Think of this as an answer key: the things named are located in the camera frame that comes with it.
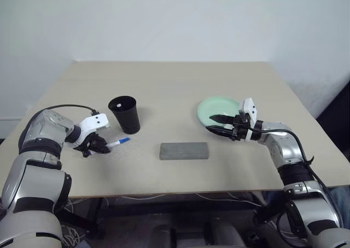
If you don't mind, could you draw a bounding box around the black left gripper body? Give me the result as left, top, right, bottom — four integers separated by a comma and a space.
73, 132, 99, 158

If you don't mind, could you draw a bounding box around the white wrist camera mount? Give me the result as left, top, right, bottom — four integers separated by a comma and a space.
79, 113, 110, 148
238, 97, 259, 142

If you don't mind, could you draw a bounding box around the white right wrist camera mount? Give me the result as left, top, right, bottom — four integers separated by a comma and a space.
238, 97, 259, 142

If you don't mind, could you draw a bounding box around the white marker with blue cap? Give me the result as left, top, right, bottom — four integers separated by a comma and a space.
89, 137, 131, 155

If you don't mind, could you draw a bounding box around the black plastic cup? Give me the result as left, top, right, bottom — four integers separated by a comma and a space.
108, 95, 141, 135

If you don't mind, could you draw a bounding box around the mint green plastic plate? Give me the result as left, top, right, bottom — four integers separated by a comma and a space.
197, 95, 243, 130

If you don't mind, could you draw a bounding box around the dark cabinet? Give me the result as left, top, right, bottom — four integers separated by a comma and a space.
316, 78, 350, 177

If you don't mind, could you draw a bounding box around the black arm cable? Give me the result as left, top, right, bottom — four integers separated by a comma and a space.
40, 103, 100, 117
254, 129, 345, 229

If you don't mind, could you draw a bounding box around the coiled white cable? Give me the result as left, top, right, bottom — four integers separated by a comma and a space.
59, 197, 92, 246

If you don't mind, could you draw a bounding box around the black table frame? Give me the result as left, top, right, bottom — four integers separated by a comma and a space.
54, 192, 290, 232

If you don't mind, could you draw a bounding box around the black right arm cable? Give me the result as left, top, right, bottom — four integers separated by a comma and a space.
254, 129, 345, 229

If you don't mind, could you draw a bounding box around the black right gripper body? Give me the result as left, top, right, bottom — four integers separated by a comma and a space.
231, 112, 252, 142

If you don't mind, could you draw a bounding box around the white wire under table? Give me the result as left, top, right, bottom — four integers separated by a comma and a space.
120, 192, 263, 208

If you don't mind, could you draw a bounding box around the blue denim cloth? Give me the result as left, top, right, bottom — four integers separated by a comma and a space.
325, 186, 350, 224

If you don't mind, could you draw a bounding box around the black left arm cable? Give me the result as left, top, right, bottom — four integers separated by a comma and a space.
40, 103, 100, 117

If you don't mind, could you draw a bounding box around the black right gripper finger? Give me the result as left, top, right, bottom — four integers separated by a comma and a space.
205, 125, 235, 138
209, 114, 236, 125

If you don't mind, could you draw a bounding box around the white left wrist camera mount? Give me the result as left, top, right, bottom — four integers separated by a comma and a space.
79, 113, 110, 148

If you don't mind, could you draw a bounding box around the grey glasses case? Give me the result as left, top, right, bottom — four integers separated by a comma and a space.
159, 142, 210, 160

